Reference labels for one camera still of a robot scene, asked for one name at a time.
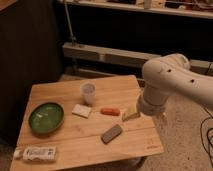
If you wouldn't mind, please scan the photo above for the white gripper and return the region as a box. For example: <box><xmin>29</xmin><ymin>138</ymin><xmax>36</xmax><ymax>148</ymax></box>
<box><xmin>122</xmin><ymin>89</ymin><xmax>167</xmax><ymax>121</ymax></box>

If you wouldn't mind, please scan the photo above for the white ceramic cup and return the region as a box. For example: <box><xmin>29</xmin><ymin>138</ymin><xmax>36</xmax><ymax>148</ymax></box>
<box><xmin>80</xmin><ymin>83</ymin><xmax>96</xmax><ymax>105</ymax></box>

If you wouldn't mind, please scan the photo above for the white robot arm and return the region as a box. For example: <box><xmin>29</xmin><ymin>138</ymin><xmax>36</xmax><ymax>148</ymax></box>
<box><xmin>135</xmin><ymin>53</ymin><xmax>213</xmax><ymax>116</ymax></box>

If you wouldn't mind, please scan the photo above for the green ceramic bowl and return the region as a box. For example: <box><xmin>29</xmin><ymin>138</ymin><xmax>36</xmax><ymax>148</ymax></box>
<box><xmin>28</xmin><ymin>102</ymin><xmax>64</xmax><ymax>135</ymax></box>

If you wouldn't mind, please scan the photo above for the grey rectangular block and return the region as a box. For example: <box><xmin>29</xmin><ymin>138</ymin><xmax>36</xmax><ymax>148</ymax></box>
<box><xmin>101</xmin><ymin>124</ymin><xmax>122</xmax><ymax>144</ymax></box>

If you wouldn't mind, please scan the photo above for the orange carrot toy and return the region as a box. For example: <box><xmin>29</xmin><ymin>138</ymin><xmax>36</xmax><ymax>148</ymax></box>
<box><xmin>100</xmin><ymin>108</ymin><xmax>120</xmax><ymax>116</ymax></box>

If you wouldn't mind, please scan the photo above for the wooden folding table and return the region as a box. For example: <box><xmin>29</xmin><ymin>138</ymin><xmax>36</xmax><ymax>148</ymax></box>
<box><xmin>10</xmin><ymin>75</ymin><xmax>163</xmax><ymax>171</ymax></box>

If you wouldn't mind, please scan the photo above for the white square sponge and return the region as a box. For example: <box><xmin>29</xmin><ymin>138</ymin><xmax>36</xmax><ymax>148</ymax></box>
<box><xmin>72</xmin><ymin>104</ymin><xmax>91</xmax><ymax>118</ymax></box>

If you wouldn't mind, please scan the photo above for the metal shelf rack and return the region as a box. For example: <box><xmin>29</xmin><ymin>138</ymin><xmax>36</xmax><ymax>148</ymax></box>
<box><xmin>56</xmin><ymin>0</ymin><xmax>213</xmax><ymax>73</ymax></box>

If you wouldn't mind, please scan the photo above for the white tube package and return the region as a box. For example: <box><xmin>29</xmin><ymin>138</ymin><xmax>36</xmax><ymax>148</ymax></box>
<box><xmin>13</xmin><ymin>146</ymin><xmax>57</xmax><ymax>162</ymax></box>

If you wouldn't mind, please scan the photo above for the dark cabinet on left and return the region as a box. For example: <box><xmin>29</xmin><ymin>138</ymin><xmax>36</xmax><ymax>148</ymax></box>
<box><xmin>0</xmin><ymin>0</ymin><xmax>62</xmax><ymax>146</ymax></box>

